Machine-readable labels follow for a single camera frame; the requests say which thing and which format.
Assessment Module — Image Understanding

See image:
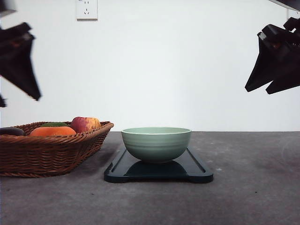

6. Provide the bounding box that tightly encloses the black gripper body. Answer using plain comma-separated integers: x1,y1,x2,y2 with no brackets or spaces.
257,17,300,59
0,23,34,56

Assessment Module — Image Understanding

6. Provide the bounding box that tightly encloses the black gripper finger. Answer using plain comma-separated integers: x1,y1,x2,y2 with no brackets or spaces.
245,31,292,92
0,33,41,101
0,94,7,107
266,67,300,94

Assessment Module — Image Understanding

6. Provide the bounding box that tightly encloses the light green ceramic bowl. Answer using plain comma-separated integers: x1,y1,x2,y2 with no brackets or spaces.
121,127,192,162

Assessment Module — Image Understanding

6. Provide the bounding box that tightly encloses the brown wicker basket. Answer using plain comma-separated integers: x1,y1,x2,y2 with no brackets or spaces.
0,121,114,177

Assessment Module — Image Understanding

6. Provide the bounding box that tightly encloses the dark purple fruit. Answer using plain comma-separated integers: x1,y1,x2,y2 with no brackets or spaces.
0,127,24,136

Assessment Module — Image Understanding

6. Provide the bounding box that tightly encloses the orange tangerine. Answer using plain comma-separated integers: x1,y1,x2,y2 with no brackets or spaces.
30,127,76,136

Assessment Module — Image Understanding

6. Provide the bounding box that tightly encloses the green fruit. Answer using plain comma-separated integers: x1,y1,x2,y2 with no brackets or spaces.
41,122,69,127

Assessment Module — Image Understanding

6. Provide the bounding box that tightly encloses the red yellow apple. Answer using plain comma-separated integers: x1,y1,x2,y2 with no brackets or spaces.
71,116,101,133

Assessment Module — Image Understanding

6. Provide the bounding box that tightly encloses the dark teal rectangular tray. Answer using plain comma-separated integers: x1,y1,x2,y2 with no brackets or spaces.
104,148,213,183

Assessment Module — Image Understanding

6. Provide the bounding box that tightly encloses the white wall socket left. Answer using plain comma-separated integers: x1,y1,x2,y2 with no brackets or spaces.
76,0,98,23

